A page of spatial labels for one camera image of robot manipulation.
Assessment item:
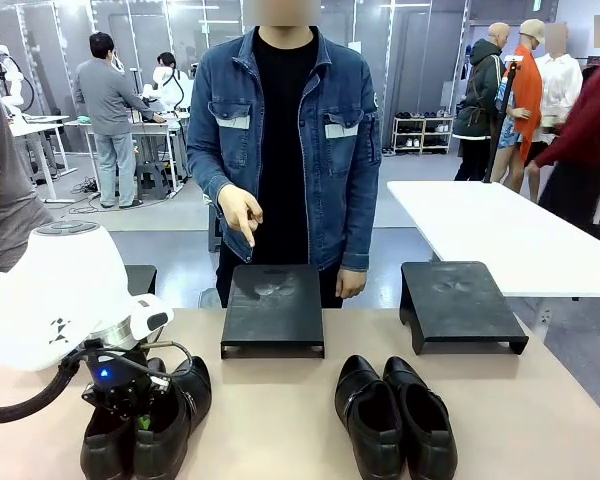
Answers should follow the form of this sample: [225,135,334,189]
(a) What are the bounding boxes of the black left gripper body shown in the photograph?
[81,339,174,417]

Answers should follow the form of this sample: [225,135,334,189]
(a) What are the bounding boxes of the black leather dress shoe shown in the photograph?
[334,354,406,480]
[382,355,459,480]
[132,355,214,480]
[79,357,167,480]

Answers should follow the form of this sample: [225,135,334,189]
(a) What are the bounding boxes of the person's left forearm denim sleeve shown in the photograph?
[338,159,384,274]

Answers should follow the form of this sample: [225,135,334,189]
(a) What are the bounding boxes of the person's right forearm denim sleeve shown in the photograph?
[187,149,255,265]

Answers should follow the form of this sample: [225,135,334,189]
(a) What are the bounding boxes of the black sloped shoe stand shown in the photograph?
[220,263,326,360]
[398,260,530,356]
[124,264,158,296]

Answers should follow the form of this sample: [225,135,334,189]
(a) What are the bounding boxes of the person in blue denim jacket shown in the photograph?
[186,22,384,309]

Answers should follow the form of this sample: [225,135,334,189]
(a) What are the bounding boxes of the background person at desk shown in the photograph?
[152,51,195,114]

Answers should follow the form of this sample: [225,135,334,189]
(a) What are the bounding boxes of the white shoe rack with shoes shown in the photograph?
[392,110,455,156]

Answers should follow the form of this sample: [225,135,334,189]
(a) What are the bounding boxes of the person in dark red sweater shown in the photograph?
[527,14,600,226]

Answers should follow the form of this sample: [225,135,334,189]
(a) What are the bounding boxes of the person's right hand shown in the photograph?
[217,184,265,248]

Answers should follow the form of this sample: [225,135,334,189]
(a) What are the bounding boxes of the person's left hand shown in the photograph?
[333,267,367,300]

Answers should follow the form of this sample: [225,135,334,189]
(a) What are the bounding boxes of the grey step stool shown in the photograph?
[134,160,170,200]

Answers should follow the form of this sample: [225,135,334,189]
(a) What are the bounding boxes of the bystander in grey t-shirt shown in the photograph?
[0,74,56,274]

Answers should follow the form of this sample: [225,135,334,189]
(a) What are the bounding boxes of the grey background workbench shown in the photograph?
[63,117,191,199]

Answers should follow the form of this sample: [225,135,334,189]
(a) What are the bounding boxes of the white background desk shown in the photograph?
[7,113,79,204]

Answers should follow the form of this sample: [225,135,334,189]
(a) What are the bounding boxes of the man in grey jacket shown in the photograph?
[73,31,166,210]

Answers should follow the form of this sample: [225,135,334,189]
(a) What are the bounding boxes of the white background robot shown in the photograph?
[0,37,36,119]

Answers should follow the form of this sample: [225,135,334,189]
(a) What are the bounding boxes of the large white table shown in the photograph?
[386,179,600,346]

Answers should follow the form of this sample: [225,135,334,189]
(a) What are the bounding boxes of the mannequin in dark hooded jacket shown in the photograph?
[452,22,511,182]

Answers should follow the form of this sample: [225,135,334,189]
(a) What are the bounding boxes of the black tripod with orange top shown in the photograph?
[482,54,526,185]

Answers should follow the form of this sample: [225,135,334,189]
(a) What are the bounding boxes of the mannequin in orange with cap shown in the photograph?
[489,18,546,194]

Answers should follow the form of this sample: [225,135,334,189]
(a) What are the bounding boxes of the mannequin in white shirt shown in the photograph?
[524,22,585,201]

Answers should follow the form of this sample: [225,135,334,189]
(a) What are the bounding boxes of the thin grey gripper cable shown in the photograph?
[87,339,196,381]

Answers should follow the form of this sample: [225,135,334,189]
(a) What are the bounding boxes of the thick black robot cable conduit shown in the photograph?
[0,349,89,425]

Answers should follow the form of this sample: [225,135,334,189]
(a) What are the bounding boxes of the cables on floor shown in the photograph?
[69,177,101,214]

